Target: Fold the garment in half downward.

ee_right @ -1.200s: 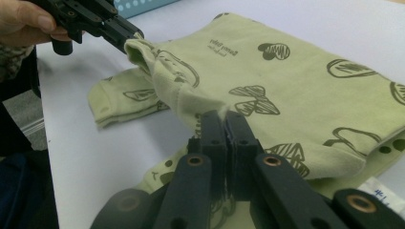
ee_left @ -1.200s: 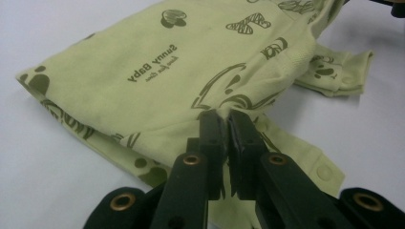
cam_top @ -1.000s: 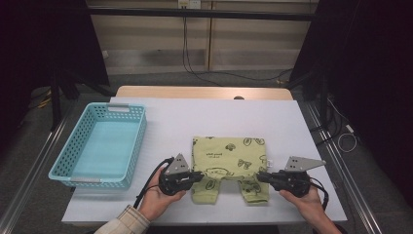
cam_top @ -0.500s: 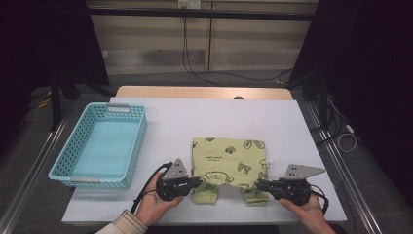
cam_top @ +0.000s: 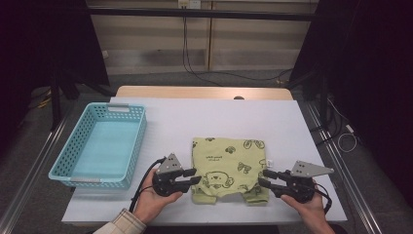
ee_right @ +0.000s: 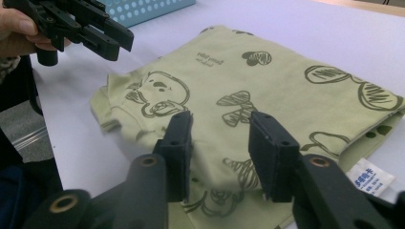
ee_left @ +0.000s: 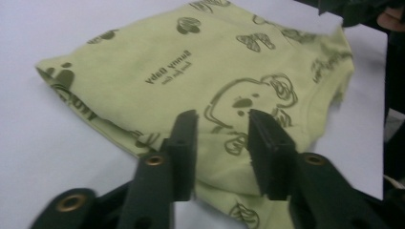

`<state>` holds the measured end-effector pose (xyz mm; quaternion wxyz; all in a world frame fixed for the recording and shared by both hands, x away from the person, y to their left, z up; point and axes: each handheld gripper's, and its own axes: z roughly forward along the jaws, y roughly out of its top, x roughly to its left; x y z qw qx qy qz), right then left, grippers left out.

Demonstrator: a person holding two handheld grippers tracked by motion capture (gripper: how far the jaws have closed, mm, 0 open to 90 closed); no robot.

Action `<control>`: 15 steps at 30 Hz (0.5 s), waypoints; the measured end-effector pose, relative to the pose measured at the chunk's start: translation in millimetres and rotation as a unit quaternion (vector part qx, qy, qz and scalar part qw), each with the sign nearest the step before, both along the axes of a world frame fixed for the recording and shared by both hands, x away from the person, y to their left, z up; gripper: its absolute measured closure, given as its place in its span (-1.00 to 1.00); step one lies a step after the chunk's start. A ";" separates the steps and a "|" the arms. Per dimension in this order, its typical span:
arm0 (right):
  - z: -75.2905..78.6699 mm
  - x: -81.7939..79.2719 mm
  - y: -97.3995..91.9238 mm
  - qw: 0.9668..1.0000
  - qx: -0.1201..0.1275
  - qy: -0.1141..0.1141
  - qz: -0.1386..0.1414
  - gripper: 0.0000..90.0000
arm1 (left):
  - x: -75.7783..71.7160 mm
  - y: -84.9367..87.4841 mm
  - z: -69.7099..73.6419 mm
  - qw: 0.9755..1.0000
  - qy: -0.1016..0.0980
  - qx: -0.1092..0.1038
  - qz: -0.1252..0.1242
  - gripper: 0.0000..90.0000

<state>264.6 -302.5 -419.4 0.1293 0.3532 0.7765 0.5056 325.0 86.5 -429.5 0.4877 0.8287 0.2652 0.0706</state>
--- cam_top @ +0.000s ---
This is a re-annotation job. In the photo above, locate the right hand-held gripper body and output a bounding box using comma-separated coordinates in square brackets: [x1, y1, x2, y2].
[272, 160, 335, 205]

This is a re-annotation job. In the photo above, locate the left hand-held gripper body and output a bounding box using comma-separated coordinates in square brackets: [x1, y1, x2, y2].
[152, 152, 183, 198]

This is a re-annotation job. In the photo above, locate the green printed baby romper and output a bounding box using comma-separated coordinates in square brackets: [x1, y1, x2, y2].
[191, 136, 274, 207]

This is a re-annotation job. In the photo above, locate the light blue plastic basket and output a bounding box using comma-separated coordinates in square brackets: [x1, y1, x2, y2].
[48, 102, 148, 190]

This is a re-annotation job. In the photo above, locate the person's right hand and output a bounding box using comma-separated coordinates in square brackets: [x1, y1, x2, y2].
[281, 194, 327, 228]

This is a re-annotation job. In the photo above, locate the person's left hand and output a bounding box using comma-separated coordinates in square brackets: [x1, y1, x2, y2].
[132, 172, 183, 225]

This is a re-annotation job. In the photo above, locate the white table cover board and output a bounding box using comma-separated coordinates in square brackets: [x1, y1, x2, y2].
[61, 97, 348, 226]

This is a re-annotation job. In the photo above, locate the black metal stand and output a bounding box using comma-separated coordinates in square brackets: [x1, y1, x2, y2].
[48, 69, 113, 131]
[286, 69, 330, 131]

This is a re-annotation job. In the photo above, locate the black curtain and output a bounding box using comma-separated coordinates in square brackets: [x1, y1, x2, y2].
[0, 0, 111, 157]
[288, 0, 413, 209]

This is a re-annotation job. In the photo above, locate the black horizontal metal bar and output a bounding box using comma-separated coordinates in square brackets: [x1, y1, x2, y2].
[87, 7, 320, 22]

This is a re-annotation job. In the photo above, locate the black floor cable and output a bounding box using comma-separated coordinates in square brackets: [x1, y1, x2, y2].
[310, 111, 345, 147]

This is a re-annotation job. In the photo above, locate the right hand-held gripper black cable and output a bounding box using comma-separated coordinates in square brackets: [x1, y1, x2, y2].
[313, 183, 333, 215]

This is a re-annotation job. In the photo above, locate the hand-held gripper black cable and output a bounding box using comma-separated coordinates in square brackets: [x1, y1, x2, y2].
[313, 183, 333, 215]
[129, 156, 168, 214]

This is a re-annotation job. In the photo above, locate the left hand-held gripper black cable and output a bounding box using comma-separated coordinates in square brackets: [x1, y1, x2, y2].
[129, 156, 168, 214]

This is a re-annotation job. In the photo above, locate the white cable with adapter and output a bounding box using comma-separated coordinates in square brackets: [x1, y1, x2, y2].
[325, 97, 358, 154]

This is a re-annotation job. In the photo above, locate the aluminium floor rail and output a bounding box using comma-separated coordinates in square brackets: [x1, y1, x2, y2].
[305, 100, 384, 234]
[0, 106, 77, 234]

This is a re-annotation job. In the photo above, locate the black cable hanging from socket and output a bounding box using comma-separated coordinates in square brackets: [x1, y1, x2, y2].
[181, 16, 293, 87]

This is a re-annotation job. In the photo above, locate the yellow floor cable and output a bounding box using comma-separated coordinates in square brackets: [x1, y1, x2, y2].
[37, 97, 53, 110]

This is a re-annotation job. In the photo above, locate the white wall socket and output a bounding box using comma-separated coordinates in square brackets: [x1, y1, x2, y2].
[177, 0, 202, 10]

